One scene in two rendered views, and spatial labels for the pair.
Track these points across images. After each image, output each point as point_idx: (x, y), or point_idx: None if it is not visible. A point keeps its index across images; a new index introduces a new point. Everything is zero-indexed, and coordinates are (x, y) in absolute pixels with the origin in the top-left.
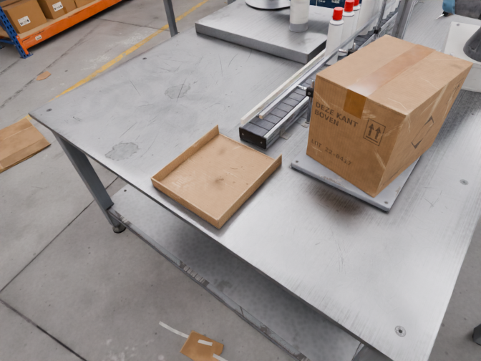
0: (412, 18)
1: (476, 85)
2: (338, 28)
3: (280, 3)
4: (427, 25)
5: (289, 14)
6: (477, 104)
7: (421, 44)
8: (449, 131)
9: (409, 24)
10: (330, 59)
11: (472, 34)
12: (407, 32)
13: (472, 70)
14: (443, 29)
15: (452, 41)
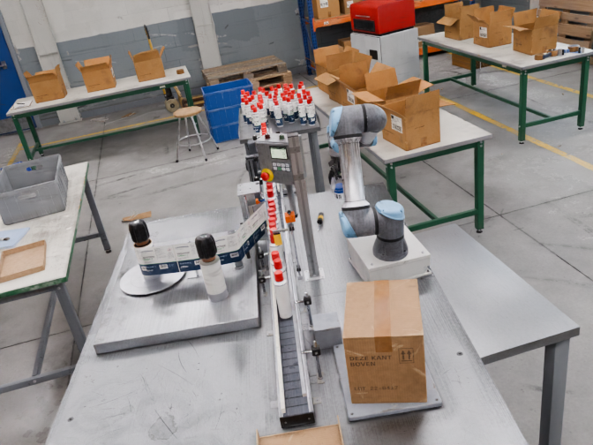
0: (298, 237)
1: (401, 277)
2: (285, 286)
3: (168, 277)
4: (316, 238)
5: (191, 285)
6: None
7: (329, 260)
8: None
9: (302, 245)
10: (288, 313)
11: (368, 240)
12: None
13: (392, 268)
14: (331, 237)
15: (363, 253)
